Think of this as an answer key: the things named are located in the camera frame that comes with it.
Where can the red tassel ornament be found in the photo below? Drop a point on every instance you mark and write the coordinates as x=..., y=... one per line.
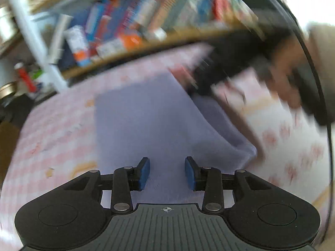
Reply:
x=24, y=76

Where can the pink checkered cartoon tablecloth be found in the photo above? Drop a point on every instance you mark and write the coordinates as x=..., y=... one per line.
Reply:
x=58, y=140

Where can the gold metal bowl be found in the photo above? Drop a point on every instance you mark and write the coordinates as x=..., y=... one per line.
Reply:
x=8, y=89

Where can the row of colourful books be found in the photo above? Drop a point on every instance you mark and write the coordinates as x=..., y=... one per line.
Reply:
x=151, y=19

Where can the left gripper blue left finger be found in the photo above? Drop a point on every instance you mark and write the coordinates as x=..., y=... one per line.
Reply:
x=128, y=179

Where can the white wooden bookshelf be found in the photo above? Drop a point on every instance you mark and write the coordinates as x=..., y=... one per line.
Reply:
x=37, y=20

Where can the white orange flat box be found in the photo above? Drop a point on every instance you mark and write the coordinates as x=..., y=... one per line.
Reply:
x=121, y=43

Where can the person's right hand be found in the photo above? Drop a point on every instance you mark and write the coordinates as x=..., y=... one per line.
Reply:
x=284, y=58

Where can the purple and pink sweater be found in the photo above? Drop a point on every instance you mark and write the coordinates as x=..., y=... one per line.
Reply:
x=157, y=119

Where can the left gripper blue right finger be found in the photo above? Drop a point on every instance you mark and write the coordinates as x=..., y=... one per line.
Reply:
x=207, y=180

